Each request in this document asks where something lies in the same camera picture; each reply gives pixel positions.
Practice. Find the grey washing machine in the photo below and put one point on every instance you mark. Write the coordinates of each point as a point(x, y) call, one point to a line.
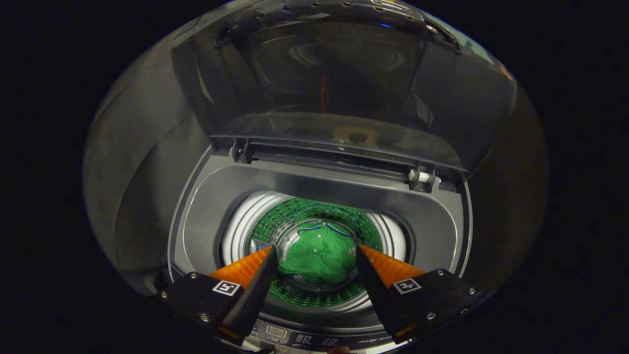
point(211, 206)

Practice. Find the dark washing machine lid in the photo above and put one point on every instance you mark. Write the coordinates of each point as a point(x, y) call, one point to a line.
point(319, 83)

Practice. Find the green polo shirt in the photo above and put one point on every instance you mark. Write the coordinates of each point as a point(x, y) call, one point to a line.
point(319, 255)

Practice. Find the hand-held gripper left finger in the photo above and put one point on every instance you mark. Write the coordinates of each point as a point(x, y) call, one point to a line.
point(255, 287)

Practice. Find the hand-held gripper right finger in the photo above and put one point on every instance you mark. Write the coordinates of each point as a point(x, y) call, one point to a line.
point(376, 287)

